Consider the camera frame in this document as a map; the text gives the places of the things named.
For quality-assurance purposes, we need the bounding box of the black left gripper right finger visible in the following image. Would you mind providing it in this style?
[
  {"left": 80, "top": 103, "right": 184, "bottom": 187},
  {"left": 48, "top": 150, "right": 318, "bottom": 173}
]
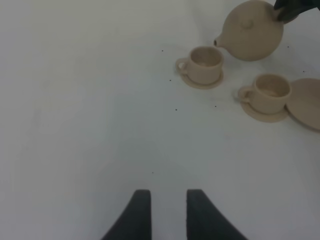
[{"left": 186, "top": 189, "right": 247, "bottom": 240}]

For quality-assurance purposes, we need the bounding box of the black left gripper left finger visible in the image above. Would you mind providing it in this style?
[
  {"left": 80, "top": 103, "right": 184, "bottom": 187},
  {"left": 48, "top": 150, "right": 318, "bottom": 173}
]
[{"left": 102, "top": 189, "right": 152, "bottom": 240}]

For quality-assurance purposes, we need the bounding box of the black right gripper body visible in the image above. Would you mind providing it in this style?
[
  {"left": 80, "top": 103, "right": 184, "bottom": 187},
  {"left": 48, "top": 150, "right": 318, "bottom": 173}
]
[{"left": 273, "top": 0, "right": 320, "bottom": 23}]

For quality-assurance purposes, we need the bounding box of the beige teapot with lid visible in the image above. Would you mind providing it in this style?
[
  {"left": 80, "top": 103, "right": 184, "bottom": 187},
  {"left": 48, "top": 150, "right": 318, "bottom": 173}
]
[{"left": 213, "top": 0, "right": 284, "bottom": 62}]

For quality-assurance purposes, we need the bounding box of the large beige teapot saucer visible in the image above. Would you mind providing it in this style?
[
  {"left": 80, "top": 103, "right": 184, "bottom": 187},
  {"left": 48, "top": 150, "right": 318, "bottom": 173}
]
[{"left": 286, "top": 78, "right": 320, "bottom": 131}]

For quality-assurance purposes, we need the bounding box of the beige far teacup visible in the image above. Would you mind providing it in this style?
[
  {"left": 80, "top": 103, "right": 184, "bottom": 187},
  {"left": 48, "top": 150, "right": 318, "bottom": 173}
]
[{"left": 175, "top": 46, "right": 224, "bottom": 85}]

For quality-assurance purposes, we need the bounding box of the beige near cup saucer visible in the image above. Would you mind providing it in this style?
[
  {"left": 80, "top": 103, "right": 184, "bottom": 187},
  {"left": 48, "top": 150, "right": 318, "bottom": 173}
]
[{"left": 240, "top": 102, "right": 289, "bottom": 123}]

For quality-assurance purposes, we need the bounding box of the beige cup saucer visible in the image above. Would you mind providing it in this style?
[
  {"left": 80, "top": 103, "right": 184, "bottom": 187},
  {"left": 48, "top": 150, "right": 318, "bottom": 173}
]
[
  {"left": 179, "top": 71, "right": 224, "bottom": 90},
  {"left": 240, "top": 102, "right": 289, "bottom": 123}
]

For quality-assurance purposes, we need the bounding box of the beige far cup saucer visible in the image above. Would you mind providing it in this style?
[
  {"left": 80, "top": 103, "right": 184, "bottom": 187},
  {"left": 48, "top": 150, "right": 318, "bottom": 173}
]
[{"left": 179, "top": 71, "right": 224, "bottom": 90}]

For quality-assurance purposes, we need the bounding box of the beige teacup with handle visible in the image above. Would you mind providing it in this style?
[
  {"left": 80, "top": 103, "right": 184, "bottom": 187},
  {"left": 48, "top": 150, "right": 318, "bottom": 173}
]
[{"left": 238, "top": 73, "right": 292, "bottom": 115}]

